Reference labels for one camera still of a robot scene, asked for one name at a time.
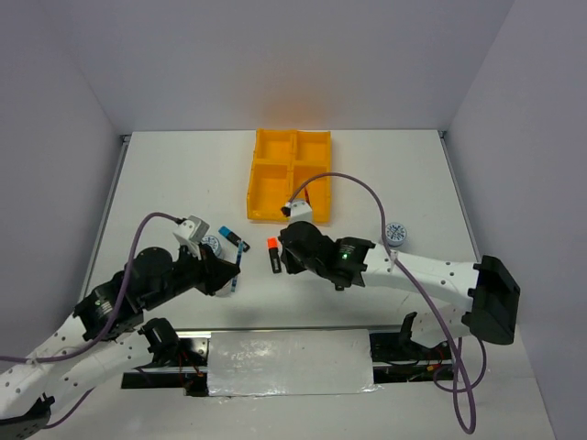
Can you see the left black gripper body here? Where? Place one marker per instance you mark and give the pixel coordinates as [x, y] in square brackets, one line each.
[186, 270]

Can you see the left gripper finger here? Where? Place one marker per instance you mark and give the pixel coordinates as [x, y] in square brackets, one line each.
[214, 266]
[211, 285]

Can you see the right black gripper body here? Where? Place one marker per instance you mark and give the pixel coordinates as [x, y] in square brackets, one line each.
[294, 264]

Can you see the blue gel pen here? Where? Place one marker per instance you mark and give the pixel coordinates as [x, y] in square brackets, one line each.
[240, 252]

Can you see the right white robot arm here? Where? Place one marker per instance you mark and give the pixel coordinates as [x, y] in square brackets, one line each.
[481, 297]

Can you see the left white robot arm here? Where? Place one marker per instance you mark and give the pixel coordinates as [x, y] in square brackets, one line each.
[107, 334]

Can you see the clear tape roll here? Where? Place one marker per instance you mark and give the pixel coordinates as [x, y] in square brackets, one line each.
[226, 290]

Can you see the orange cap black highlighter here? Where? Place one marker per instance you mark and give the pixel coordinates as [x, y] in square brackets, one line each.
[273, 249]

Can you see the left blue putty jar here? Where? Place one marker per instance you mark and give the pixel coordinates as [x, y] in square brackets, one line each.
[214, 243]

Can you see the blue putty jar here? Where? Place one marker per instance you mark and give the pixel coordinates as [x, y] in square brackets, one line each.
[395, 234]
[214, 243]

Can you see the blue cap black highlighter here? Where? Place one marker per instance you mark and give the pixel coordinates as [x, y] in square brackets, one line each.
[233, 238]

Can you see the yellow four-compartment organizer tray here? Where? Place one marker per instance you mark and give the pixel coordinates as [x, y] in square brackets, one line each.
[282, 162]

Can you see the right blue putty jar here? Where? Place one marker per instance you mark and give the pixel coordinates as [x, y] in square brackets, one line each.
[395, 234]

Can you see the silver foil covered panel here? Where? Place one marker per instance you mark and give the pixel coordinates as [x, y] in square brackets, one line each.
[290, 363]

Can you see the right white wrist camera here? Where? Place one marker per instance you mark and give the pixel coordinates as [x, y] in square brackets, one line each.
[298, 210]

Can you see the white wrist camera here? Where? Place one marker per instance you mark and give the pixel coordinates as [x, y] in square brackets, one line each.
[298, 210]
[190, 232]

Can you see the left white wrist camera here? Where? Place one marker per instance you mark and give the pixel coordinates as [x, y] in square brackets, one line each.
[190, 232]

